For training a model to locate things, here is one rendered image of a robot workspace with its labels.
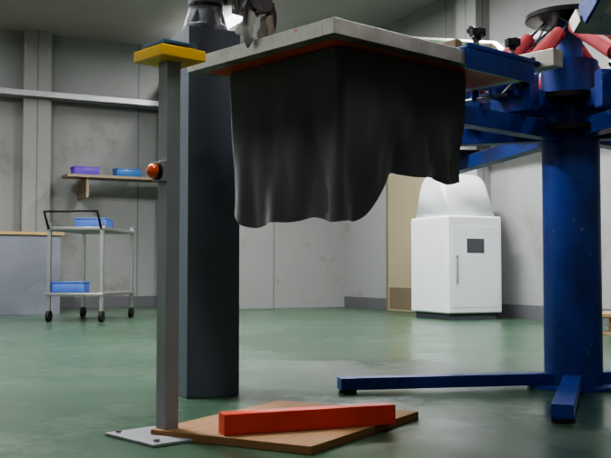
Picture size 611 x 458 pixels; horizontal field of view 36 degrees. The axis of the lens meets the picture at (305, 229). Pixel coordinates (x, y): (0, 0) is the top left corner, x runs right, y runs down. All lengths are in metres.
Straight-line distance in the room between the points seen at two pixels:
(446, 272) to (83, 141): 4.95
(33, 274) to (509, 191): 4.48
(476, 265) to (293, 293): 3.12
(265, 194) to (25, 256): 6.85
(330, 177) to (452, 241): 5.69
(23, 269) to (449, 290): 3.99
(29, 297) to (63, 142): 2.46
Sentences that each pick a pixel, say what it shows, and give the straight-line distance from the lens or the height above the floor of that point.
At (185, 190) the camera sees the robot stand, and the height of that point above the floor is 0.67.
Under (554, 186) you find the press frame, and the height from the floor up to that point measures 0.70.
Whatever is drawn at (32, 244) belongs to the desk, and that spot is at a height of 0.66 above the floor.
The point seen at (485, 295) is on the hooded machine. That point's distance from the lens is 8.12.
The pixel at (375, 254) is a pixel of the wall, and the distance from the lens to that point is 10.36.
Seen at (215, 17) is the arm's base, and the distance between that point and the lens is 3.19.
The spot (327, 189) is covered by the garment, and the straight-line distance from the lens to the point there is 2.31.
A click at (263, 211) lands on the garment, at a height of 0.56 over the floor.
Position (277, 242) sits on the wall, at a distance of 10.53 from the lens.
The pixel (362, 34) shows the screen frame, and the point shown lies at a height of 0.96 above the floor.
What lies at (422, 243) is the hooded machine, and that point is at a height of 0.66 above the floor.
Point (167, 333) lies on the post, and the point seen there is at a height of 0.25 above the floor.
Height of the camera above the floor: 0.40
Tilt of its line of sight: 3 degrees up
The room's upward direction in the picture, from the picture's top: straight up
